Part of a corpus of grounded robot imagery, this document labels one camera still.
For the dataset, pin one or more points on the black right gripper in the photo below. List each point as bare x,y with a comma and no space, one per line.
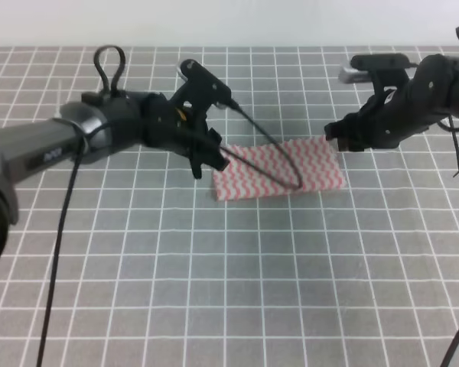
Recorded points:
383,122

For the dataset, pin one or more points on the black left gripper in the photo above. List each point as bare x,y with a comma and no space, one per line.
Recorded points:
181,130

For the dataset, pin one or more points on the pink white wavy striped towel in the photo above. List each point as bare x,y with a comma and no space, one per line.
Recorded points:
314,157

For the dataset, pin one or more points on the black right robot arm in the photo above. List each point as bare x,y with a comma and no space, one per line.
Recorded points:
436,78

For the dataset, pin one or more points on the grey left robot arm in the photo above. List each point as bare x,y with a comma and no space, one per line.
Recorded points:
97,127

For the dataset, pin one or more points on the grey checked tablecloth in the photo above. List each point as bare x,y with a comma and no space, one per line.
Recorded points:
154,272

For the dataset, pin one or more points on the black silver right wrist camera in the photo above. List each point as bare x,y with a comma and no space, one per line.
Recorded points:
382,70

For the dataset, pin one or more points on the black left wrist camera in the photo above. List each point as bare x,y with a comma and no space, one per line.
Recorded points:
201,88

